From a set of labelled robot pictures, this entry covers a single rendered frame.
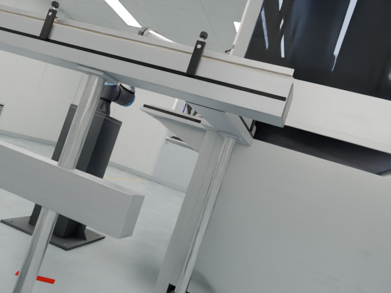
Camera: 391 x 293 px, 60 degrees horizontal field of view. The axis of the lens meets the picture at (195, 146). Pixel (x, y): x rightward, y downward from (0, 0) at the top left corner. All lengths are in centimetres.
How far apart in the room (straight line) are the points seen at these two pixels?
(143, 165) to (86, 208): 694
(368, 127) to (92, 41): 120
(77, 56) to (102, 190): 39
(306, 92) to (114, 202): 109
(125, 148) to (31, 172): 709
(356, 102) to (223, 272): 99
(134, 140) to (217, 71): 726
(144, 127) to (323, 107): 662
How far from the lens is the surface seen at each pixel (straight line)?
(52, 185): 102
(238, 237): 163
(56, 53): 108
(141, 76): 91
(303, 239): 162
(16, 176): 110
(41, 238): 107
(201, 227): 143
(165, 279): 176
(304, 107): 166
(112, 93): 223
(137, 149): 800
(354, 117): 167
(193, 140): 179
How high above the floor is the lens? 68
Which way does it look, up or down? 3 degrees up
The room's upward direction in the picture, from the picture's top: 18 degrees clockwise
